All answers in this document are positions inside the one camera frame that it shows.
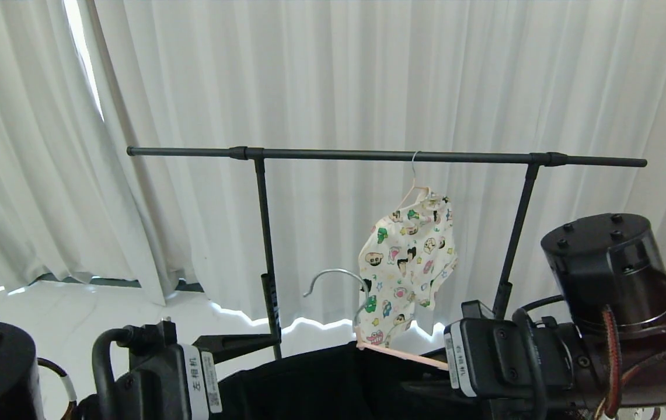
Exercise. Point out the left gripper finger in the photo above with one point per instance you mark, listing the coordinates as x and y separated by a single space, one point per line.
239 347

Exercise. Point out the black garment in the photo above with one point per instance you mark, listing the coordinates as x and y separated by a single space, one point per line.
321 391

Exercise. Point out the pink clothes hanger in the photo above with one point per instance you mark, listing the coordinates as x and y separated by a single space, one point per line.
403 354
414 175

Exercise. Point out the cream printed garment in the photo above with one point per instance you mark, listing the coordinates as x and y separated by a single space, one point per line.
405 262

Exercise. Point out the black clothes rack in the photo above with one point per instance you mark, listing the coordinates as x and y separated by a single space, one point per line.
368 155

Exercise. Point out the white curtain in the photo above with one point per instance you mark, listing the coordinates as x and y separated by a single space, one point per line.
309 76

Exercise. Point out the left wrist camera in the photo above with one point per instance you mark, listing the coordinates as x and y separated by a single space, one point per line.
163 379

